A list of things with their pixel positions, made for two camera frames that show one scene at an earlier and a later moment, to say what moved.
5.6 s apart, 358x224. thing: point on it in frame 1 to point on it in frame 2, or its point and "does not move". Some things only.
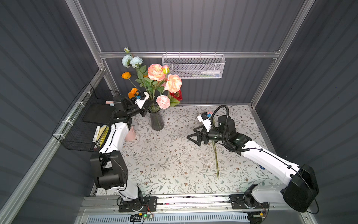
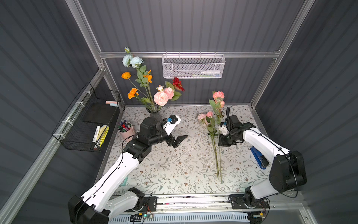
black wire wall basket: (75, 132) does not move
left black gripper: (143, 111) to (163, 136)
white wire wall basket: (195, 66) does not move
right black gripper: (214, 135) to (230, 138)
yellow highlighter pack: (103, 132) does not move
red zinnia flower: (177, 95) to (177, 83)
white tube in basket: (215, 72) does not move
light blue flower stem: (129, 60) does not move
